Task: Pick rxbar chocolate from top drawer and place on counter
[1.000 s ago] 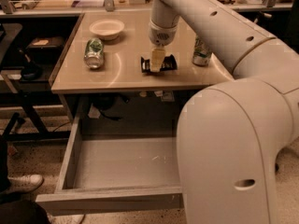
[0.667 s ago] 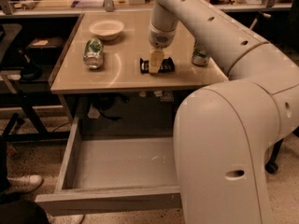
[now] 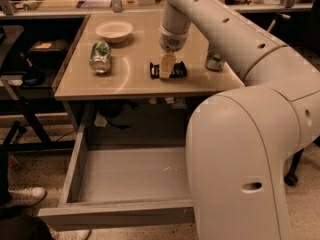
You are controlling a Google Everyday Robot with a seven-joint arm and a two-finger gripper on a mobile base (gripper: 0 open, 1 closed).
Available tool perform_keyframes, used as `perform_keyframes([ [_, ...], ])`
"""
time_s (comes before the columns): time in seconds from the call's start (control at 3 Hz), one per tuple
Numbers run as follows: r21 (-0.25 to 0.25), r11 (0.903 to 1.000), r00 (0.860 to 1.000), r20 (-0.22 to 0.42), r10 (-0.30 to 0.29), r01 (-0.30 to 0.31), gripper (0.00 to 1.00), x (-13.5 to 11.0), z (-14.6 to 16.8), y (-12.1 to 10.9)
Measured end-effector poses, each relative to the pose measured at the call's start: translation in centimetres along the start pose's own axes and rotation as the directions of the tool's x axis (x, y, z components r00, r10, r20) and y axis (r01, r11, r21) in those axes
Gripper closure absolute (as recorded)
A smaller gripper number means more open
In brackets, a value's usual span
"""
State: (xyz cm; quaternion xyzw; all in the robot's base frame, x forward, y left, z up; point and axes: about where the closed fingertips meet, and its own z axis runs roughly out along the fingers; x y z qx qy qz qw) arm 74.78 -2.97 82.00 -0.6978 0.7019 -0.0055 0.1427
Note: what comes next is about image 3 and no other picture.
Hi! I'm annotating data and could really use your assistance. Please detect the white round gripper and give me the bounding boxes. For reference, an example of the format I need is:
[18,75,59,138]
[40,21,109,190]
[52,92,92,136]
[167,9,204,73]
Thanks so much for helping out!
[159,25,189,79]

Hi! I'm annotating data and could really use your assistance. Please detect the black rxbar chocolate wrapper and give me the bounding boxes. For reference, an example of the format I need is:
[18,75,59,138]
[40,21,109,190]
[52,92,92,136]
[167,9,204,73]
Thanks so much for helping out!
[149,62,187,79]

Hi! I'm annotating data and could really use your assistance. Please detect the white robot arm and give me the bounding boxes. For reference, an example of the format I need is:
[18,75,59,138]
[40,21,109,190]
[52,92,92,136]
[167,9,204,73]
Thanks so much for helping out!
[159,0,320,240]

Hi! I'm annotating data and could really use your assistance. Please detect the grey counter cabinet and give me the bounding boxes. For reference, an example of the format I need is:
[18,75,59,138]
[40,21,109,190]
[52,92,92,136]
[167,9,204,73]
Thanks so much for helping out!
[55,10,243,103]

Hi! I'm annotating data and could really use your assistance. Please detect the open grey drawer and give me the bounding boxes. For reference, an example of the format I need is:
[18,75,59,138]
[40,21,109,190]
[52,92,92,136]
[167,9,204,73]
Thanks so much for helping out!
[37,103,196,232]

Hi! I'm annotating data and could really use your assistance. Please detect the green white upright can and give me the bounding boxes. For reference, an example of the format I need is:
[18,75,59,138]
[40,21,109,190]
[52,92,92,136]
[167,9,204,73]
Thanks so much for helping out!
[205,44,225,71]

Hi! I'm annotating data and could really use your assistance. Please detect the white bowl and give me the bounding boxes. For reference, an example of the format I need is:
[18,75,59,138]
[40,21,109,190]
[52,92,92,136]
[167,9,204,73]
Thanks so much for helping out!
[95,21,133,44]

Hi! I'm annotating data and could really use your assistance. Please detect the green can lying down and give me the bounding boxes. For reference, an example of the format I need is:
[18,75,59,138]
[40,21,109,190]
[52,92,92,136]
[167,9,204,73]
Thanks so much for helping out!
[89,41,111,74]

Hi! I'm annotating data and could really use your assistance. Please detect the black box on shelf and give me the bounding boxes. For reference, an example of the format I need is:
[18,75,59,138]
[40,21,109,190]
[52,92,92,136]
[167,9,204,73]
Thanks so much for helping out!
[27,39,69,62]

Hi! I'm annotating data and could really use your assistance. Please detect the black office chair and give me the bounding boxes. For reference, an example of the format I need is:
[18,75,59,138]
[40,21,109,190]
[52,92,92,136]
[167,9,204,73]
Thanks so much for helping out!
[284,149,303,187]

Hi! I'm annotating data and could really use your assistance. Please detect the white sneaker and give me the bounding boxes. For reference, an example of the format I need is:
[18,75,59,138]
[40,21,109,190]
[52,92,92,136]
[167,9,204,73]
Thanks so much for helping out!
[5,187,47,208]
[50,229,91,240]

